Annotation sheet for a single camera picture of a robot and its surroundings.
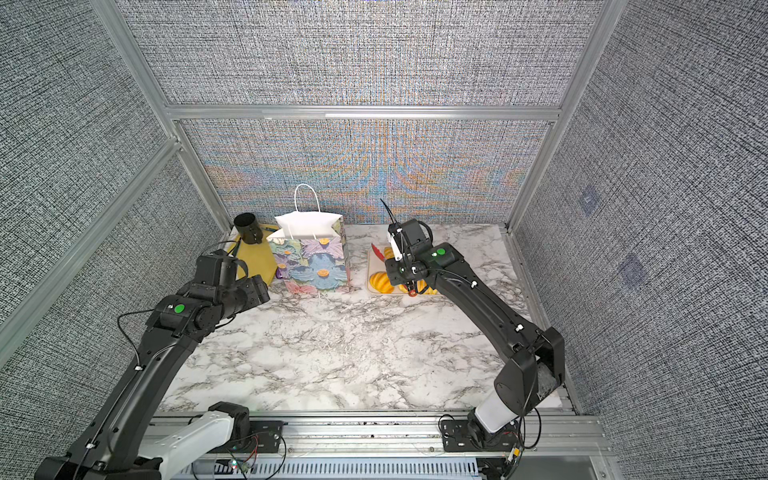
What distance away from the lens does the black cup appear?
43.8 inches

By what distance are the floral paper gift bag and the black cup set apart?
0.88ft

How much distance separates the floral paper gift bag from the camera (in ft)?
2.75
